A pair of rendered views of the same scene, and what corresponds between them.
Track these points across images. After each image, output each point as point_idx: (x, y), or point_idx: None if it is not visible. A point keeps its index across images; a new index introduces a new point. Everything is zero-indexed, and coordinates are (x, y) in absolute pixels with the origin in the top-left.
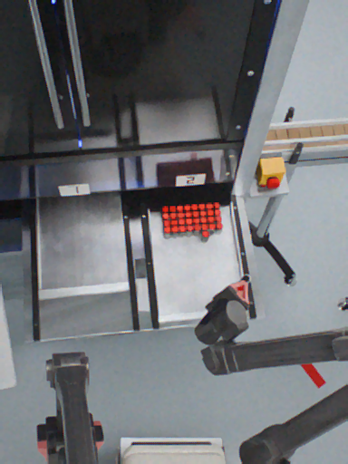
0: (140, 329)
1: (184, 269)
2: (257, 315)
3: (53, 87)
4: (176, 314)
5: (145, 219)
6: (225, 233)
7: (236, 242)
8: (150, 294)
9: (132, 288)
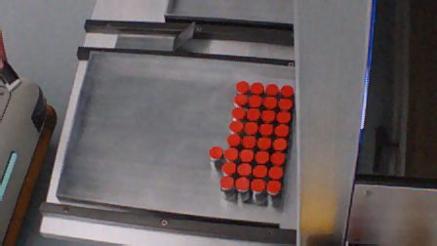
0: (88, 35)
1: (167, 117)
2: (46, 220)
3: None
4: (84, 78)
5: (281, 64)
6: (221, 207)
7: (186, 212)
8: (135, 50)
9: (153, 25)
